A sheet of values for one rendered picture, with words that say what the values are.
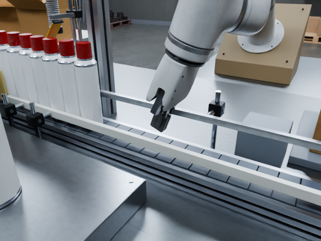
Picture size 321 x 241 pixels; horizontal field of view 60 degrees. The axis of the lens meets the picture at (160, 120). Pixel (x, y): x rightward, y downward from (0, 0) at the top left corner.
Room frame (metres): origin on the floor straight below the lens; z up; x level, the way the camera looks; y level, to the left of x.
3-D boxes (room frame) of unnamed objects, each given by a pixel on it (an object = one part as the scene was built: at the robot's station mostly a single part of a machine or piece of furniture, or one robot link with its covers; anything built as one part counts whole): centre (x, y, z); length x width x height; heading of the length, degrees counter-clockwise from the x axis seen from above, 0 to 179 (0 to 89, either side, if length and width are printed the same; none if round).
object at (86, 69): (0.62, 0.17, 0.98); 0.05 x 0.05 x 0.20
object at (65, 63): (0.65, 0.22, 0.98); 0.05 x 0.05 x 0.20
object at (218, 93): (0.54, -0.11, 0.91); 0.07 x 0.03 x 0.17; 149
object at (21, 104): (0.67, 0.39, 0.89); 0.06 x 0.03 x 0.12; 149
